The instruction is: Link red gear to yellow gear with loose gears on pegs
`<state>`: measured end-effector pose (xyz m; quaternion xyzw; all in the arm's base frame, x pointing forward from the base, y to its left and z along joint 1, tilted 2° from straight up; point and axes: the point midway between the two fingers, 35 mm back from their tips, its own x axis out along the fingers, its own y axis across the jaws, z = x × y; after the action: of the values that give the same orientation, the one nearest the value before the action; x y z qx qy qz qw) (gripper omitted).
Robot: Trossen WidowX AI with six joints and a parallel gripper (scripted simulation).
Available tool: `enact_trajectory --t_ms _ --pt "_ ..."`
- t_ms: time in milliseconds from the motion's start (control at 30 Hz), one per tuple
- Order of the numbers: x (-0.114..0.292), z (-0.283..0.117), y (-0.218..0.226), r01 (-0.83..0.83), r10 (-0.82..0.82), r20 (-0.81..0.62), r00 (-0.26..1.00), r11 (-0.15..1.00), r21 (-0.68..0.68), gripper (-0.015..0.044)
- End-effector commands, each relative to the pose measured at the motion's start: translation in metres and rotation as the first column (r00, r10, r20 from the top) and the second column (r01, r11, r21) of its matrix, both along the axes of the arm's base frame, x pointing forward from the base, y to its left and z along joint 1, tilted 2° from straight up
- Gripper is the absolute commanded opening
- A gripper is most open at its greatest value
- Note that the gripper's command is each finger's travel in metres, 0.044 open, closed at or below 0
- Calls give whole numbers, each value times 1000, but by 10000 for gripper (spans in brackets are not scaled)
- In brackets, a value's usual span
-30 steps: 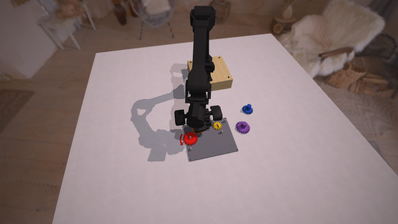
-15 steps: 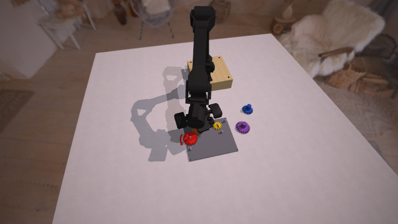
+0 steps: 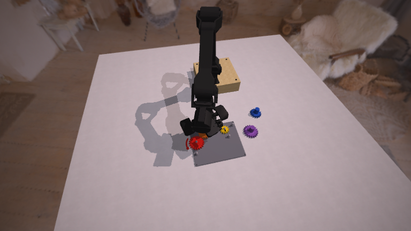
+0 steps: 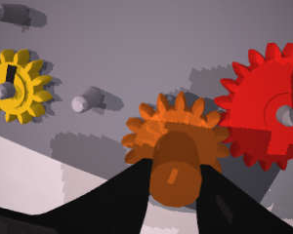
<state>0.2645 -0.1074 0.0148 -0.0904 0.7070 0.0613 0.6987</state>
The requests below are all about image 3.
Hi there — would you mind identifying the blue gear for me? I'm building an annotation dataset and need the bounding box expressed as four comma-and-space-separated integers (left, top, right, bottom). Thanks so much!
250, 107, 261, 118

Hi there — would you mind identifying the brown gear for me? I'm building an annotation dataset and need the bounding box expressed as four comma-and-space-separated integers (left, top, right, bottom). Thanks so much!
199, 133, 208, 139

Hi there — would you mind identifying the purple gear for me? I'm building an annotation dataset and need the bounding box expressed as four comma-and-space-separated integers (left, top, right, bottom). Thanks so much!
243, 125, 258, 138

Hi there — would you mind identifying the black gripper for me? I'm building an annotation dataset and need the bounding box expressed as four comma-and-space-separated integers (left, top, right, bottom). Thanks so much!
180, 105, 229, 136

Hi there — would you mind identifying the yellow gear with black stripe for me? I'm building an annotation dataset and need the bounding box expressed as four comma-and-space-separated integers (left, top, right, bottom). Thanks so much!
220, 126, 229, 134

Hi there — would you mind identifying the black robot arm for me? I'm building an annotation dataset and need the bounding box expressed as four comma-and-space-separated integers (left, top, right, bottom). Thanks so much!
191, 7, 223, 137

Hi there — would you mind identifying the red gear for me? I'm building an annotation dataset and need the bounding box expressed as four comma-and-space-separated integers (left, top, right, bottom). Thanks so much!
189, 136, 204, 150

